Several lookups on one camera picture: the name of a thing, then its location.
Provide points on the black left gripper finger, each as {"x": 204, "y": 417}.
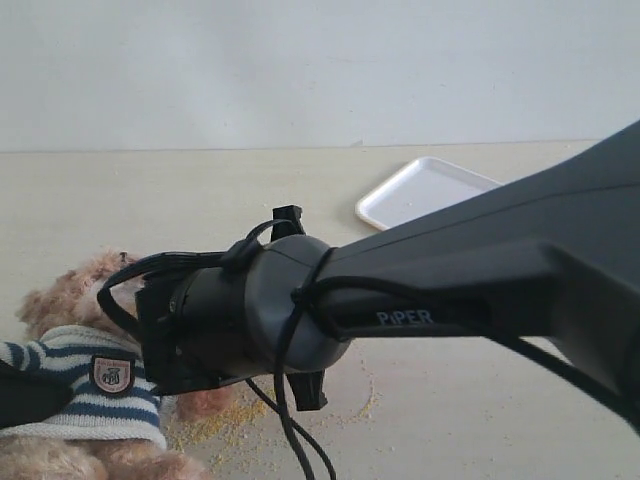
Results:
{"x": 27, "y": 398}

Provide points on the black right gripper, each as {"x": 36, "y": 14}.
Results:
{"x": 209, "y": 320}

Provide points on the plush teddy bear striped sweater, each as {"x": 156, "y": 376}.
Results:
{"x": 111, "y": 428}

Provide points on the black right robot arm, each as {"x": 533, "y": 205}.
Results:
{"x": 547, "y": 266}

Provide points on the spilled yellow millet pile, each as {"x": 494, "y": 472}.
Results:
{"x": 223, "y": 420}

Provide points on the white rectangular plastic tray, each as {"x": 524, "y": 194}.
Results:
{"x": 421, "y": 187}

